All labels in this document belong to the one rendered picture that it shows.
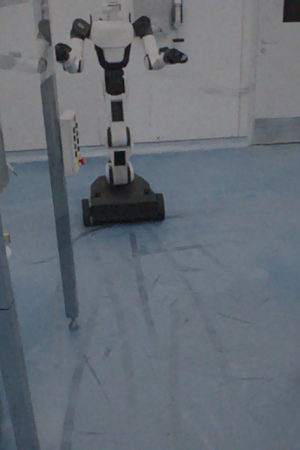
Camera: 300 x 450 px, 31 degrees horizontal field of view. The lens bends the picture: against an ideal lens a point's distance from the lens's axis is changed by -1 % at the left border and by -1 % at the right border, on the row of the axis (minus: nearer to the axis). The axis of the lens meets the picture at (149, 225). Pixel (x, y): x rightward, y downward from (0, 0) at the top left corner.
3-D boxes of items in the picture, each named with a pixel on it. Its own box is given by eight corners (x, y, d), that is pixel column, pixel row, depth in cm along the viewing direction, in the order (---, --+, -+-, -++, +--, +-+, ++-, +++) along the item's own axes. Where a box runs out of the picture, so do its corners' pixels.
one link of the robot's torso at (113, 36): (88, 65, 380) (84, 13, 365) (135, 63, 383) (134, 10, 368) (89, 72, 353) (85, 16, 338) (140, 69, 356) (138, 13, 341)
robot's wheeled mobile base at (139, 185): (86, 192, 436) (83, 154, 422) (150, 188, 441) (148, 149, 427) (88, 226, 379) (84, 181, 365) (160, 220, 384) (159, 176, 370)
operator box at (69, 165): (81, 163, 252) (76, 109, 241) (76, 176, 237) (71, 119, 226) (69, 164, 252) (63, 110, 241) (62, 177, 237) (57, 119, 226)
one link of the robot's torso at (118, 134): (106, 148, 380) (101, 82, 376) (131, 146, 382) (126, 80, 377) (106, 147, 365) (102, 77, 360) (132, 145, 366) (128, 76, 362)
